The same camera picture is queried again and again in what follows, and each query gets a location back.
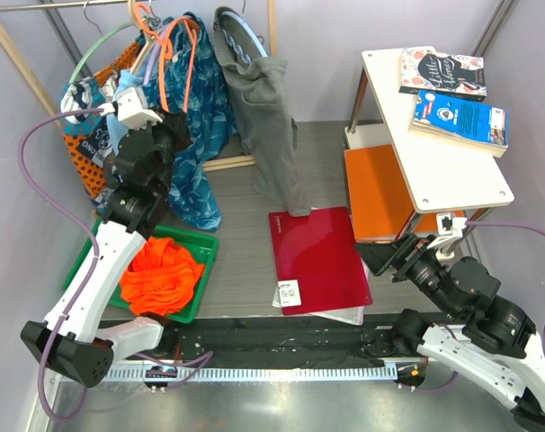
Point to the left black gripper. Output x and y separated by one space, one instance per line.
177 121

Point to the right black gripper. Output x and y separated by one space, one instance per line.
377 256

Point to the orange plastic hanger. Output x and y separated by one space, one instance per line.
139 12

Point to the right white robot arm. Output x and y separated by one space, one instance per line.
500 349

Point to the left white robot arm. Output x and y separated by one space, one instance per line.
68 340

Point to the blue patterned shorts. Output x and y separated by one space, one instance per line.
210 120

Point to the lilac hanger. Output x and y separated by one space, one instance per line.
157 56

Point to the light blue shorts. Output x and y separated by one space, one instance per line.
115 128

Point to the grey shorts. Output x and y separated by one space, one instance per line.
267 130

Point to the orange dotted patterned shorts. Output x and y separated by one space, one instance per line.
86 136

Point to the green hanger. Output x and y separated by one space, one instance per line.
83 60

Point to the light blue hanger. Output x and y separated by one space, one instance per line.
240 37

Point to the orange board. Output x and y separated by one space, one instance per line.
379 200

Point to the red folder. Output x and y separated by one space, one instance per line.
317 266

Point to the white papers under folder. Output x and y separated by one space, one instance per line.
352 316

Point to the white two-tier shelf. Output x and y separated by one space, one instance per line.
440 176

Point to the green plastic tray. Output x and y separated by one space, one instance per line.
203 248

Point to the blue paperback book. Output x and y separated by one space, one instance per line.
465 123

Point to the Little Women book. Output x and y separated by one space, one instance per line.
448 74

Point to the wooden clothes rack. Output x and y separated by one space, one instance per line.
43 97

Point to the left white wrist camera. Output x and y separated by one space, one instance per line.
130 111

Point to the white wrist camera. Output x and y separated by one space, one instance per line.
130 111
450 227

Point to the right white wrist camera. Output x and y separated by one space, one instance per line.
450 227

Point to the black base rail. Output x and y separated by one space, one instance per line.
284 343

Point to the white cable duct strip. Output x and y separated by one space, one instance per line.
148 373

